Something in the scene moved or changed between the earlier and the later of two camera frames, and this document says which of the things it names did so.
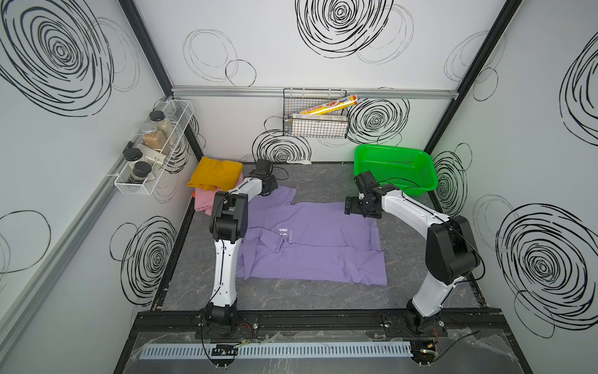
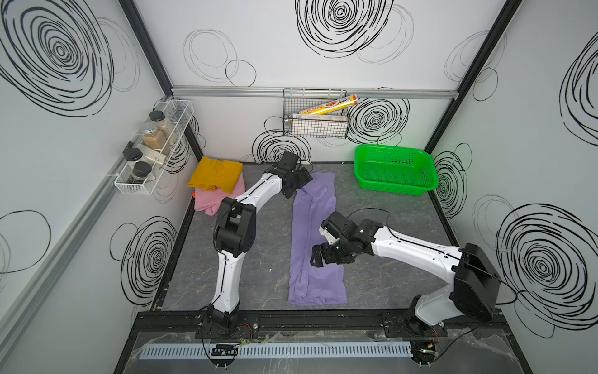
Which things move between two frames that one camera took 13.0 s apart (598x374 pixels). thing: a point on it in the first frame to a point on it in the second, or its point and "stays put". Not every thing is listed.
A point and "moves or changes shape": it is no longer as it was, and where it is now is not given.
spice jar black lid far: (162, 123) stays put
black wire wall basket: (321, 113) stays put
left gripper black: (273, 185) to (300, 181)
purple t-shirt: (287, 240) moves or changes shape
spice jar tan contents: (153, 138) stays put
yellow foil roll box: (331, 105) stays put
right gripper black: (352, 201) to (323, 248)
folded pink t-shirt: (203, 199) stays put
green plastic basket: (409, 169) stays put
